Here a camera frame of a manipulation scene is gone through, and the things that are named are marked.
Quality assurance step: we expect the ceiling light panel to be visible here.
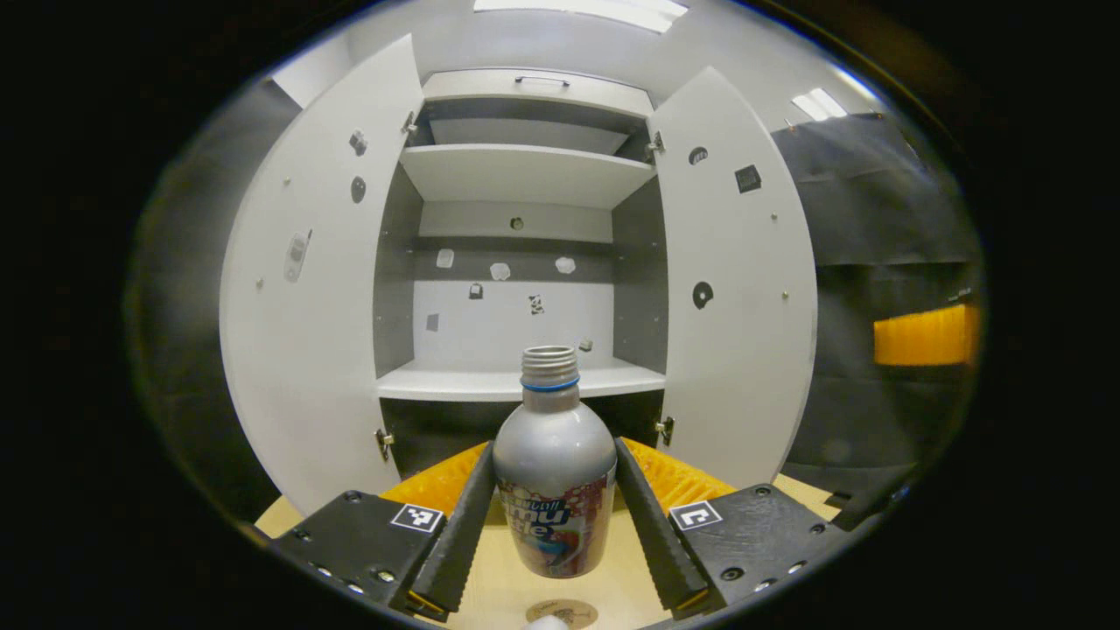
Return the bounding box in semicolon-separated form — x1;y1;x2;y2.
792;87;848;122
472;0;690;34

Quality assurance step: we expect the white cabinet shelf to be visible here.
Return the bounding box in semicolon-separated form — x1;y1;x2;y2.
376;357;668;403
398;144;657;209

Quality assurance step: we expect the white cabinet door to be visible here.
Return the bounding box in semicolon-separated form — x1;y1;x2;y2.
646;66;819;491
219;35;425;517

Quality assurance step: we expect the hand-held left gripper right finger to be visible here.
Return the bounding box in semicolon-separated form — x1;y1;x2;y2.
612;436;854;618

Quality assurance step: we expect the black backdrop cloth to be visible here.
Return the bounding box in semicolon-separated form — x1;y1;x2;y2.
127;79;985;526

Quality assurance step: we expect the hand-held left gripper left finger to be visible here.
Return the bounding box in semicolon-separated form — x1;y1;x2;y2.
269;440;498;624

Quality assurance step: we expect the white cabinet drawer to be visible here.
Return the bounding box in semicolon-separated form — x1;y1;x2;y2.
422;68;655;119

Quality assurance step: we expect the silver bottle with printed label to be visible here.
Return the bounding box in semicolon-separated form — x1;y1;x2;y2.
493;345;618;579

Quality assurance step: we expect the round brown coaster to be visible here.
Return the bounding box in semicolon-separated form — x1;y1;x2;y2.
526;598;599;629

